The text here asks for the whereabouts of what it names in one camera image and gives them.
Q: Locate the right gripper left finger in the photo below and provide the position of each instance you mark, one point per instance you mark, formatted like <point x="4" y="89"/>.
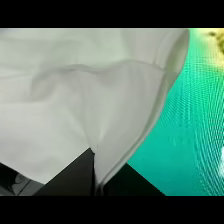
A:
<point x="71" y="176"/>

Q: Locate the white garment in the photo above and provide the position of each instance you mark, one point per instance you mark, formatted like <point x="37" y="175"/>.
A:
<point x="83" y="100"/>

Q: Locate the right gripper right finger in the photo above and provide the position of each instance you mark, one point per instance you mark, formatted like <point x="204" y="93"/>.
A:
<point x="133" y="183"/>

